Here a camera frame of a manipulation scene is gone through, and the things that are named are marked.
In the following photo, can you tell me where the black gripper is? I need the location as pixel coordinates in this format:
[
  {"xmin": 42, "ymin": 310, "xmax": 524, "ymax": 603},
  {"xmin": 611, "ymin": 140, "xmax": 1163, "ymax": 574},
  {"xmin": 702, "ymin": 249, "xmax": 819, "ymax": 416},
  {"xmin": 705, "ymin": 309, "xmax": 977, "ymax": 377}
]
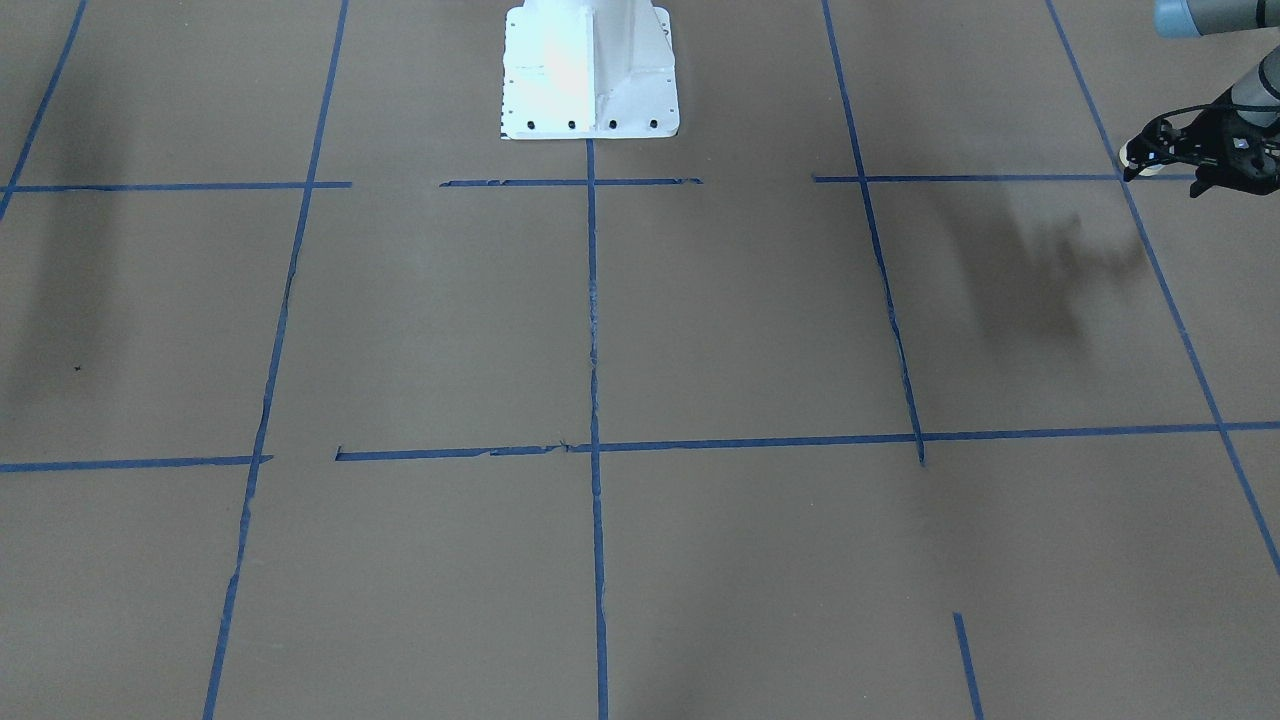
[{"xmin": 1190, "ymin": 109, "xmax": 1279, "ymax": 197}]

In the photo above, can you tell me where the light blue call bell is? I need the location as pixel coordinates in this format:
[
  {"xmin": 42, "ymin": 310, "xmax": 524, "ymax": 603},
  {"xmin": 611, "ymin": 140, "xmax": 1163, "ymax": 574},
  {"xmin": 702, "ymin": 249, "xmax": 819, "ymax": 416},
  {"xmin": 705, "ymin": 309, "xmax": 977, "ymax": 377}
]
[{"xmin": 1117, "ymin": 142, "xmax": 1143, "ymax": 170}]

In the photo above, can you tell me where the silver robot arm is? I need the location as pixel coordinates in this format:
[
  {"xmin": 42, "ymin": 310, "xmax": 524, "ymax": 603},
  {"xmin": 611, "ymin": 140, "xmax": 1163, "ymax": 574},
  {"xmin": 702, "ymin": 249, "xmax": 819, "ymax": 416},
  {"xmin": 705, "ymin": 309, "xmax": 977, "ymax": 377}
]
[{"xmin": 1140, "ymin": 1, "xmax": 1277, "ymax": 199}]

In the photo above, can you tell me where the brown paper table cover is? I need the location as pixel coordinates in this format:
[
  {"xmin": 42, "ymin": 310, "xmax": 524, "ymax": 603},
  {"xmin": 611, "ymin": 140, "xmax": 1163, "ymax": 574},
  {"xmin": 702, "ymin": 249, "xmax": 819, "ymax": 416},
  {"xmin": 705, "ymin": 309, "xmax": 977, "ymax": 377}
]
[{"xmin": 3, "ymin": 1, "xmax": 1277, "ymax": 719}]

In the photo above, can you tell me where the white pedestal column base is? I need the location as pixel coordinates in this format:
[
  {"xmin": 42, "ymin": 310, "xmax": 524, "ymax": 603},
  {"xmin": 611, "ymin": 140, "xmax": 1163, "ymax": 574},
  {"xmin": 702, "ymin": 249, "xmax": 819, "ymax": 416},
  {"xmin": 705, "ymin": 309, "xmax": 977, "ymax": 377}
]
[{"xmin": 500, "ymin": 1, "xmax": 681, "ymax": 141}]

